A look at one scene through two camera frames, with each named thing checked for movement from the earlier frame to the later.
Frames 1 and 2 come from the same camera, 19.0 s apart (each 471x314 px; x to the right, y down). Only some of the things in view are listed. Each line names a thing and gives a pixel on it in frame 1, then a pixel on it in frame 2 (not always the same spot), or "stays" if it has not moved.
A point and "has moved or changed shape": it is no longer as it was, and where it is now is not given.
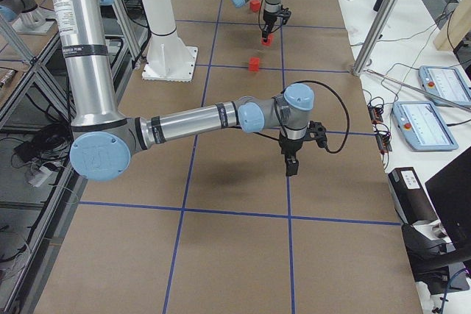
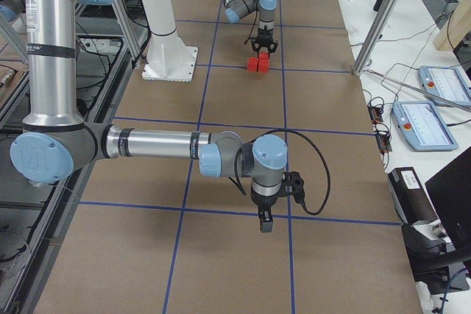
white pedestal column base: [168, 58] stays
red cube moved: [254, 64] stays
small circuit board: [375, 114] stays
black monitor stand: [437, 266] stays
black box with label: [410, 195] stays
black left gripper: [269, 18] → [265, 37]
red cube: [268, 40] has moved or changed shape
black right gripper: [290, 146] → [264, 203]
